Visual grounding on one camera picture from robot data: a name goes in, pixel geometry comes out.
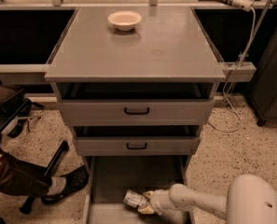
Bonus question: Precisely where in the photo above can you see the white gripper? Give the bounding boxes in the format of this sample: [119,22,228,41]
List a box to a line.
[138,189,175,216]

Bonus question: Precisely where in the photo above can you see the blue plastic bottle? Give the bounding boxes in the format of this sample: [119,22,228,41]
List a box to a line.
[123,189,148,209]

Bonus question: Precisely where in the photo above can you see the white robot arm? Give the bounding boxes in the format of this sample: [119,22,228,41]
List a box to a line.
[138,175,277,224]

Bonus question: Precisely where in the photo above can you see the bottom grey drawer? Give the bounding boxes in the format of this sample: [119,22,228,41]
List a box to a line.
[83,156,192,224]

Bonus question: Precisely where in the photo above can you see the grey drawer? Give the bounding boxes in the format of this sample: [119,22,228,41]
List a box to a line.
[57,99,214,126]
[73,125,200,156]
[83,156,192,224]

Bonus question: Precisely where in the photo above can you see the middle grey drawer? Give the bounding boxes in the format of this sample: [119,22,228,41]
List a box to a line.
[73,125,200,156]

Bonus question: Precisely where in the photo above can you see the top grey drawer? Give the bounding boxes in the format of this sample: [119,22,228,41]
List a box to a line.
[57,99,214,126]

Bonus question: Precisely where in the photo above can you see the grey drawer cabinet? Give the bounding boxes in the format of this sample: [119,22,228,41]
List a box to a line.
[44,5,227,224]

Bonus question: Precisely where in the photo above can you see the black shoe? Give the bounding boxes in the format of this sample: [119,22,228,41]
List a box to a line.
[41,165,89,205]

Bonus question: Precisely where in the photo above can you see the person's leg brown trousers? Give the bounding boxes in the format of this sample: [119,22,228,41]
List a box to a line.
[0,152,52,198]

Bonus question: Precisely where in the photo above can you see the dark cabinet on right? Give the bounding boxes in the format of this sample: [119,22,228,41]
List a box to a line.
[246,27,277,126]

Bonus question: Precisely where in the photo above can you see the dark side table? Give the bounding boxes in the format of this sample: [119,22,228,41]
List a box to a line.
[0,85,32,140]

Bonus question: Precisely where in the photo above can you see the white bowl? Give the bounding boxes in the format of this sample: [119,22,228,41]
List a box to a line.
[107,11,142,32]

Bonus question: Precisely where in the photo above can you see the white cable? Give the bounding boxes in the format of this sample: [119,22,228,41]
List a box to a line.
[207,7,257,134]

